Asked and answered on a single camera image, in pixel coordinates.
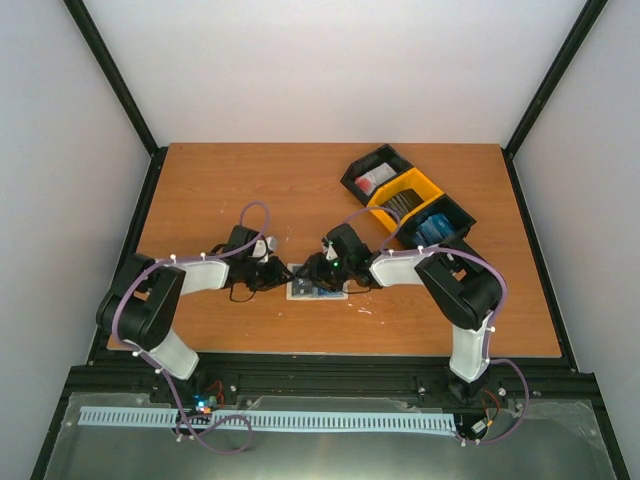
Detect small electronics board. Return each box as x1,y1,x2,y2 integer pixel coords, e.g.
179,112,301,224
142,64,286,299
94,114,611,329
193,391,225,415

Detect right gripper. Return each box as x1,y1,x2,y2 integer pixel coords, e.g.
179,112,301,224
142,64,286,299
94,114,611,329
295,253,352,294

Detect red white cards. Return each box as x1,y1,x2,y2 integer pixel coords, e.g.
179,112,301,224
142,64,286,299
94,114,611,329
354,162,397,196

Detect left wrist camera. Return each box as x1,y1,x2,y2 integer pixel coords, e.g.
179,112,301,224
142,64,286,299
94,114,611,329
251,236,277,263

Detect black VIP card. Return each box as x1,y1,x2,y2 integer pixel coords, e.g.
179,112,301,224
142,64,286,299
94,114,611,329
290,278,317,298

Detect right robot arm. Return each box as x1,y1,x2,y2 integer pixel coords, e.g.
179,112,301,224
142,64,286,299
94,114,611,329
295,223,507,404

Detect beige card holder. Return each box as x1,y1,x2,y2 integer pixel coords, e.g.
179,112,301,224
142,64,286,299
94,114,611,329
286,263,348,301

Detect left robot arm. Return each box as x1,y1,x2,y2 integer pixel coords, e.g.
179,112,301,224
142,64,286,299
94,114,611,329
96,225,294,403

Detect blue cards stack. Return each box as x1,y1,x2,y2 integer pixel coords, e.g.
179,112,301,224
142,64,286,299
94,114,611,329
417,213,455,245

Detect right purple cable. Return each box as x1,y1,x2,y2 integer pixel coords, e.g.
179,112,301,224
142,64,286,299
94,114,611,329
339,205,530,447

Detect yellow bin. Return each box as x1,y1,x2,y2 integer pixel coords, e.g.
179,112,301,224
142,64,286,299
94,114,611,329
366,167,444,232

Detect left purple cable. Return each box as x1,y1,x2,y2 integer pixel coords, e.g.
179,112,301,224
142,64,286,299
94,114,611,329
112,201,272,455

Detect dark grey cards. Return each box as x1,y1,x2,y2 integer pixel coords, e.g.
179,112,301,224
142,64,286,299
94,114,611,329
382,189,423,217

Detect black frame post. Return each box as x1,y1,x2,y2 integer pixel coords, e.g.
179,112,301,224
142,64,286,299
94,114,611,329
63,0,160,156
502,0,608,161

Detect right black frame post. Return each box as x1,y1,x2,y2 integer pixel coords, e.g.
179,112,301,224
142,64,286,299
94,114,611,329
502,0,608,161

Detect black bin with blue cards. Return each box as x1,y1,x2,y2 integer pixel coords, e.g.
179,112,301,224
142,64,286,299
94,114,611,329
396,194,476,248

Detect purple cable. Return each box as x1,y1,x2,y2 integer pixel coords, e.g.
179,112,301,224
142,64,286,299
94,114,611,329
339,205,530,447
112,201,272,455

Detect left black frame post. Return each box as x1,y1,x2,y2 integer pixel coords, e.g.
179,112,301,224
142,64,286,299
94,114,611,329
63,0,160,156

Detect black aluminium rail base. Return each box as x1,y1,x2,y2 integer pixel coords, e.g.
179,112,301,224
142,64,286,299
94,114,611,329
59,352,604,413

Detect light blue cable duct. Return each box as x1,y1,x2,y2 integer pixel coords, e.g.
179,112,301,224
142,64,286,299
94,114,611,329
77,406,456,436

